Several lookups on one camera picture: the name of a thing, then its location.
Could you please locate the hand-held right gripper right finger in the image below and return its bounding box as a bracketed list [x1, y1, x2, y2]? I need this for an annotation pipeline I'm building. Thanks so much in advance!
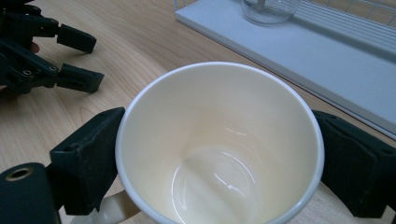
[312, 109, 396, 219]

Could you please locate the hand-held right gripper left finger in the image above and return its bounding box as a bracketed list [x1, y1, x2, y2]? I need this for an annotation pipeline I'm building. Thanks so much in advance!
[49, 106, 126, 217]

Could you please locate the white paper cup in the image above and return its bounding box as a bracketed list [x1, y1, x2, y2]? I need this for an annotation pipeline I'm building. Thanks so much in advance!
[69, 61, 326, 224]

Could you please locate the white dish rack tray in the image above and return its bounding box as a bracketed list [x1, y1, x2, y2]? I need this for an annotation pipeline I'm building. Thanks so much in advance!
[174, 0, 396, 141]

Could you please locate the clear glass cup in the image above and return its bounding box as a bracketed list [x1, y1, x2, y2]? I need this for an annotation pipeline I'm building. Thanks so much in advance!
[241, 0, 303, 25]

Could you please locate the white wire rack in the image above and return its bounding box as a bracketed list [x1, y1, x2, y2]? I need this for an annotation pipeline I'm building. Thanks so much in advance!
[306, 0, 396, 30]

